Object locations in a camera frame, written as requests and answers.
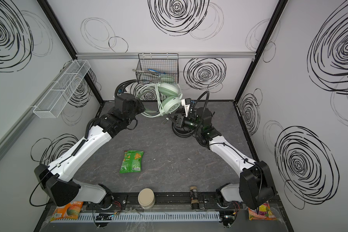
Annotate blue tool in basket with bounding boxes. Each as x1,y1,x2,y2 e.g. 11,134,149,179
148,69,166,75

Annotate mint green headphones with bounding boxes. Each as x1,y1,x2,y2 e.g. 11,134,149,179
135,83,183,118

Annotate small brown bottle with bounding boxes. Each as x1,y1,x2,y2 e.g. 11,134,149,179
189,186,200,210

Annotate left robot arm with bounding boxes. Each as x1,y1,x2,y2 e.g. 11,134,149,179
34,80,145,210

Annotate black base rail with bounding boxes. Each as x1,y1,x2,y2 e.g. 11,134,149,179
86,191,244,212

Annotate green chips bag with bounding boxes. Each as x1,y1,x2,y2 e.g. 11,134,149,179
119,150,144,174

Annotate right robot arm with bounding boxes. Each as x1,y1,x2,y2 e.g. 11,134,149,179
169,98,277,210

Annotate black wire basket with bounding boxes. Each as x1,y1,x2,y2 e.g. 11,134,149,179
136,53,179,84

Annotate white mesh shelf basket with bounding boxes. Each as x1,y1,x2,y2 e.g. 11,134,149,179
33,60,90,119

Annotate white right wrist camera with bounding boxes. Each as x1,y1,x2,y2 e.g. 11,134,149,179
181,98,195,117

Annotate white cable duct strip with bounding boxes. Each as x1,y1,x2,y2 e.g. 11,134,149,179
52,211,221,223

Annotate orange snack packet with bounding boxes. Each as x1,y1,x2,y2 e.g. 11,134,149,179
50,201,84,221

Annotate green spatula in basket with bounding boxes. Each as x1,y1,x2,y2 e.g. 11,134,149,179
132,69,176,84

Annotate colourful candy bag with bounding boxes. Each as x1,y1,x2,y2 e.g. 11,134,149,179
248,202,277,220

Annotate beige round lid jar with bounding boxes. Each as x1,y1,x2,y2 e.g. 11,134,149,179
138,188,156,210

